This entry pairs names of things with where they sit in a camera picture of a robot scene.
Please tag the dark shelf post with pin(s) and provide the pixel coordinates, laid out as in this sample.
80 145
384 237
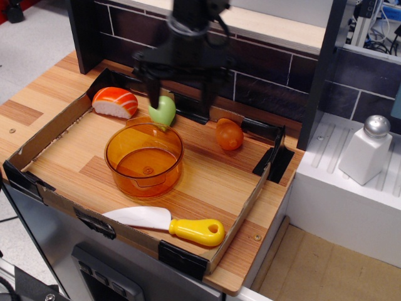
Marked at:
334 40
86 33

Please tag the toy salmon sushi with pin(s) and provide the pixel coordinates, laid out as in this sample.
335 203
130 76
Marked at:
116 102

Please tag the white salt shaker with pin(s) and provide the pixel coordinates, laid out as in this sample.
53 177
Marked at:
365 155

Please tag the white toy sink counter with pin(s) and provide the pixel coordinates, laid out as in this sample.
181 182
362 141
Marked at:
326 202

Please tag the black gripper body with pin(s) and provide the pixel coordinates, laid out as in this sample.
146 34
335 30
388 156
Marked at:
199 59

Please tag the orange toy carrot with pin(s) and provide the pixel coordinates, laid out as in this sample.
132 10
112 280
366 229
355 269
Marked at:
228 134

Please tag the toy oven front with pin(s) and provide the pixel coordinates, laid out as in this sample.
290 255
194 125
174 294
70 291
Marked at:
102 281

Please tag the dark shelf post right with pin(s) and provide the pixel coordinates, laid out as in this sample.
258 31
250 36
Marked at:
334 40

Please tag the cardboard fence with black tape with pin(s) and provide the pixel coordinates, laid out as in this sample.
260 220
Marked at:
169 191

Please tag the dark shelf post left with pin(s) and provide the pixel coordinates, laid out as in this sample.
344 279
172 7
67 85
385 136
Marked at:
86 33

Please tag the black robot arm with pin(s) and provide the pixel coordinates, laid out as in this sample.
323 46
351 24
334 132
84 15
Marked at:
196 18

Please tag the light wooden shelf board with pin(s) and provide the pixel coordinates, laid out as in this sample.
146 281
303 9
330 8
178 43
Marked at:
274 30

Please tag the toy knife yellow handle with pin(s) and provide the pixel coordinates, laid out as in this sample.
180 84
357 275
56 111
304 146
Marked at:
206 232

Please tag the transparent orange plastic pot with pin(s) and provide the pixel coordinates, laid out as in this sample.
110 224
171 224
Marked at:
145 162

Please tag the green toy pear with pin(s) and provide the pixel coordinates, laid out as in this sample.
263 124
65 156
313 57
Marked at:
164 114

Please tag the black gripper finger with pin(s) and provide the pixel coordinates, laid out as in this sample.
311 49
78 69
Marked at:
209 92
153 85

